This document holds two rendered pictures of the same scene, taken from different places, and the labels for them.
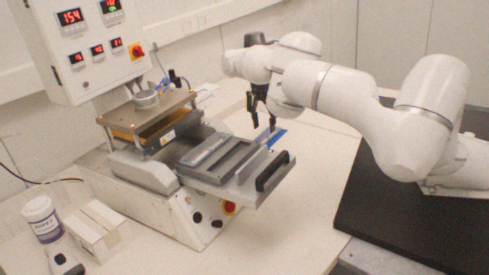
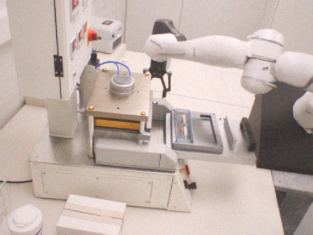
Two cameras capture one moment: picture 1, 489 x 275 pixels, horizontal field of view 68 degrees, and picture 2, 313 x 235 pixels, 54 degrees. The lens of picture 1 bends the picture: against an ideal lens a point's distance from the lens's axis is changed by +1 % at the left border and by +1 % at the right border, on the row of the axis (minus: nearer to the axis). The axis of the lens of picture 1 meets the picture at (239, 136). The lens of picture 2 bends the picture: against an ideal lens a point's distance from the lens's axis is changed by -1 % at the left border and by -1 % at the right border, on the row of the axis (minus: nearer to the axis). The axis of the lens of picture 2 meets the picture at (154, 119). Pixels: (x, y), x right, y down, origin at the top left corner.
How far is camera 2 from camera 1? 84 cm
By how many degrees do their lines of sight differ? 36
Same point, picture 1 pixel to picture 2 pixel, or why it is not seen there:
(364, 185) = (272, 134)
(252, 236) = (214, 188)
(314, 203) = not seen: hidden behind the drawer
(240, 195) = (242, 156)
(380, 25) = (145, 9)
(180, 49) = not seen: hidden behind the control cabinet
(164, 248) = (158, 219)
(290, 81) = (295, 67)
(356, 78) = not seen: outside the picture
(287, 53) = (271, 45)
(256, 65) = (241, 53)
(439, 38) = (187, 22)
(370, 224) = (282, 158)
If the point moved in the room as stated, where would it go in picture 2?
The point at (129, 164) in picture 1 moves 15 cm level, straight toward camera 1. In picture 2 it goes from (131, 150) to (175, 172)
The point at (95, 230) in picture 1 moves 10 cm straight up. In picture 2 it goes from (107, 223) to (108, 200)
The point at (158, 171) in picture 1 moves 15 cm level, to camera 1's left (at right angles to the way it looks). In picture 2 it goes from (166, 151) to (125, 169)
